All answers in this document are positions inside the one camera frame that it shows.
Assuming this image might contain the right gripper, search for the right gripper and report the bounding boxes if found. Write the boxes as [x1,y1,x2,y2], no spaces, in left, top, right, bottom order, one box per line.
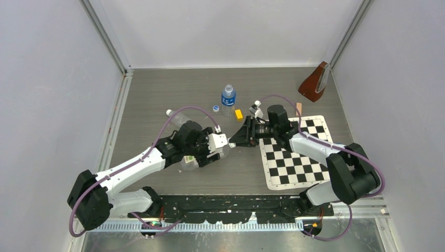
[230,115,278,148]

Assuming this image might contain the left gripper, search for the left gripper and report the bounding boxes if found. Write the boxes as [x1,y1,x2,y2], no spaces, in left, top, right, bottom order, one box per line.
[184,129,220,167]

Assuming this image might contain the blue label water bottle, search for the blue label water bottle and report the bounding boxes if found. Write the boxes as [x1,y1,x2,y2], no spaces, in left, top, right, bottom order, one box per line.
[221,84,236,117]

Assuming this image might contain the fruit label plastic bottle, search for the fruit label plastic bottle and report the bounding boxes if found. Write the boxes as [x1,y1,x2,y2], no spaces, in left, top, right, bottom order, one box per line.
[178,143,236,172]

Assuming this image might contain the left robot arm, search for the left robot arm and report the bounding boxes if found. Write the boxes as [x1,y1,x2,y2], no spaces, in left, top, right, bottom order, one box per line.
[67,121,228,231]

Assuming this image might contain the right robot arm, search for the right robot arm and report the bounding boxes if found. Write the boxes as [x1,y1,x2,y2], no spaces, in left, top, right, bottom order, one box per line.
[229,104,384,216]

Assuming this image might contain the clear plastic bottle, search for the clear plastic bottle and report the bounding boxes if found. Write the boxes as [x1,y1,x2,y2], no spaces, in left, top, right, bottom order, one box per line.
[166,109,191,128]

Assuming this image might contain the yellow block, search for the yellow block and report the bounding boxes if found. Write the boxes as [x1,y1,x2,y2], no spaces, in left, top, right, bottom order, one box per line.
[235,109,243,121]

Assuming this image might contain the checkerboard mat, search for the checkerboard mat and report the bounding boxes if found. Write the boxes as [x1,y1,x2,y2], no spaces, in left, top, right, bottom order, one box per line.
[259,115,333,191]

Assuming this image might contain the small wooden block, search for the small wooden block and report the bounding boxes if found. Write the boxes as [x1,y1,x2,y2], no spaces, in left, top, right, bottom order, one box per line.
[295,102,302,117]

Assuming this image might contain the brown wooden metronome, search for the brown wooden metronome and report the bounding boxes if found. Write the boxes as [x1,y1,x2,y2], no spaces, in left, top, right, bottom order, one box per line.
[298,61,331,102]

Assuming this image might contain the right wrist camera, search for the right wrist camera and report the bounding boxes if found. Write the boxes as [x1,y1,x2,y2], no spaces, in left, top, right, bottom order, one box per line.
[249,100,263,119]

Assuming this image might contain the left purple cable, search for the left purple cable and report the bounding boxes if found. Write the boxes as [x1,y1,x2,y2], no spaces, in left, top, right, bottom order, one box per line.
[68,106,221,238]

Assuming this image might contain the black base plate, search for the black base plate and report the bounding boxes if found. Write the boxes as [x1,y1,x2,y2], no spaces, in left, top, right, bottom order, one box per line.
[138,194,334,224]

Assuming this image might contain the aluminium front rail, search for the aluminium front rail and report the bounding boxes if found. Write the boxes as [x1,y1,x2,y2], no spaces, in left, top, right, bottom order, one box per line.
[93,220,304,233]

